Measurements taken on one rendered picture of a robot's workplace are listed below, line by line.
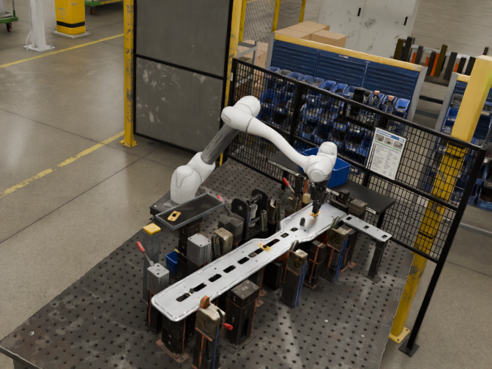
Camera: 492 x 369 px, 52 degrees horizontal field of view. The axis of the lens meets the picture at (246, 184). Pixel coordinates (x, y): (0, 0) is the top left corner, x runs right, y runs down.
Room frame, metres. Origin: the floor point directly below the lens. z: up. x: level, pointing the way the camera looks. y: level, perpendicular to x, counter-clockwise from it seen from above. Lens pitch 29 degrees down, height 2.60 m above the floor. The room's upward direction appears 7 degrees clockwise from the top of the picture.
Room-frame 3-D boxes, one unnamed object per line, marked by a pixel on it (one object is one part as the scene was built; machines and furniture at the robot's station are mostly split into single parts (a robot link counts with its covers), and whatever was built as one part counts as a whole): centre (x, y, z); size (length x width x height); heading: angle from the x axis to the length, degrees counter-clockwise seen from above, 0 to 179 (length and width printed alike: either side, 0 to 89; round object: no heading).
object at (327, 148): (2.56, -0.42, 1.41); 0.13 x 0.11 x 0.16; 163
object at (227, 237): (2.17, 0.08, 0.89); 0.13 x 0.11 x 0.38; 52
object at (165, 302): (2.18, -0.13, 1.00); 1.38 x 0.22 x 0.02; 142
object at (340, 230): (2.40, -0.55, 0.87); 0.12 x 0.09 x 0.35; 52
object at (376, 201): (3.04, -0.54, 1.02); 0.90 x 0.22 x 0.03; 52
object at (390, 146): (2.94, -0.85, 1.30); 0.23 x 0.02 x 0.31; 52
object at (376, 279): (2.46, -0.82, 0.84); 0.11 x 0.06 x 0.29; 52
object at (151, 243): (2.02, 0.43, 0.92); 0.08 x 0.08 x 0.44; 52
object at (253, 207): (2.41, -0.04, 0.94); 0.18 x 0.13 x 0.49; 142
